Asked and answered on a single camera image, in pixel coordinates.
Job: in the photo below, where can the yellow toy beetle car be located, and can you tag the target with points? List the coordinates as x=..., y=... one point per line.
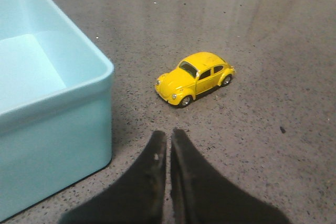
x=194, y=75

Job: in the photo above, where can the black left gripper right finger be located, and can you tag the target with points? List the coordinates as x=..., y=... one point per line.
x=201, y=194

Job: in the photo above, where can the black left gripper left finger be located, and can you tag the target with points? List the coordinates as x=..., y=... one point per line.
x=136, y=197

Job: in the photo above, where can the light blue storage box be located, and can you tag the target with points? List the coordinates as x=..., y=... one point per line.
x=55, y=104

